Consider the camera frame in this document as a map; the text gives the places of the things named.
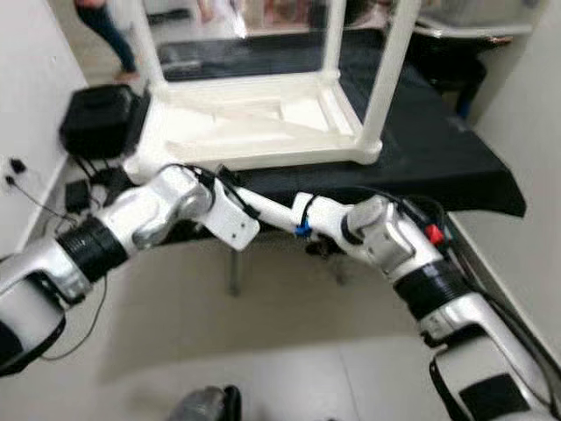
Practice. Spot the black wok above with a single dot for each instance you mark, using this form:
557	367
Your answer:
447	61

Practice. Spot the clear plastic storage box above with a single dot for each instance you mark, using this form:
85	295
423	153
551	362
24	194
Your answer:
491	9

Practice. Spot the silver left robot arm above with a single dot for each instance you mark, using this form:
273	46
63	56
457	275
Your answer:
88	254

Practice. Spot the black square case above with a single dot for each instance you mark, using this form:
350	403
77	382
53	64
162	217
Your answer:
101	123

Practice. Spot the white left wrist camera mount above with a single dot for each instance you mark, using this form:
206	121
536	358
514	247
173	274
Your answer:
235	219

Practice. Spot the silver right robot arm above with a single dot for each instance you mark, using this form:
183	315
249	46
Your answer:
421	246

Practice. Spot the person pink shirt blue jeans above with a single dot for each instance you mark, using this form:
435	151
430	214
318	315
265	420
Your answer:
110	31

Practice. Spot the white shelf board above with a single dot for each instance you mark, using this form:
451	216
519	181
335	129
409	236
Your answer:
482	30

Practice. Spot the white plastic table top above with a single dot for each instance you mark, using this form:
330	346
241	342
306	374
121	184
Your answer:
228	123

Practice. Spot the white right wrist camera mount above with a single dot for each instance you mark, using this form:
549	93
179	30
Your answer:
320	215

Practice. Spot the person white shirt teal shorts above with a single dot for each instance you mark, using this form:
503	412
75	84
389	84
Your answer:
219	10

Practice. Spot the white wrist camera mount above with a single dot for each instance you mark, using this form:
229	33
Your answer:
320	215
235	219

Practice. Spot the black power adapter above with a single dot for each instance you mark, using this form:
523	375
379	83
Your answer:
77	196

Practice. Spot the black wall plug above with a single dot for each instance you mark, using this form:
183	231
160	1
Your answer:
18	165

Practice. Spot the black tablecloth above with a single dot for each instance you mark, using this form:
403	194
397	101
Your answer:
438	167

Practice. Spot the black router with antennas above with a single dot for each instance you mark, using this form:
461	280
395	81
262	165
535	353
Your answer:
110	178

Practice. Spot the red printed box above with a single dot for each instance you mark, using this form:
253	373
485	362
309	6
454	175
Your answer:
285	10

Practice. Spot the metal folding table frame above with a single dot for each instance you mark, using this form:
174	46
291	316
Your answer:
234	270

